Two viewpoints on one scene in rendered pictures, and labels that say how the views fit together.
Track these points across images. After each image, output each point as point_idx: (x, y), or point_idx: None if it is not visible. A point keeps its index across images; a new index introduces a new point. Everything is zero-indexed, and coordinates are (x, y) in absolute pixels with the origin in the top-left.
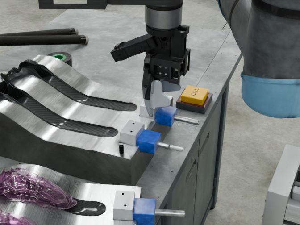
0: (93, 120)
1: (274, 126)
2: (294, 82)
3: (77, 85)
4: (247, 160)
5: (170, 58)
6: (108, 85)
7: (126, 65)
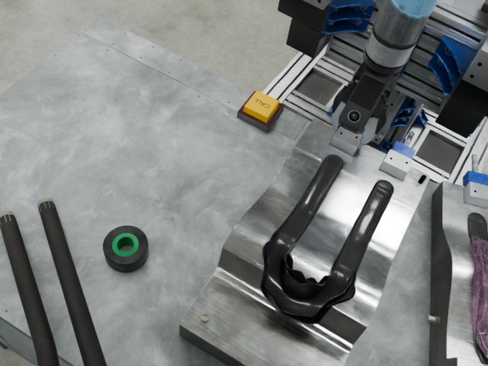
0: (357, 202)
1: None
2: None
3: (282, 209)
4: None
5: (391, 78)
6: (197, 192)
7: (146, 164)
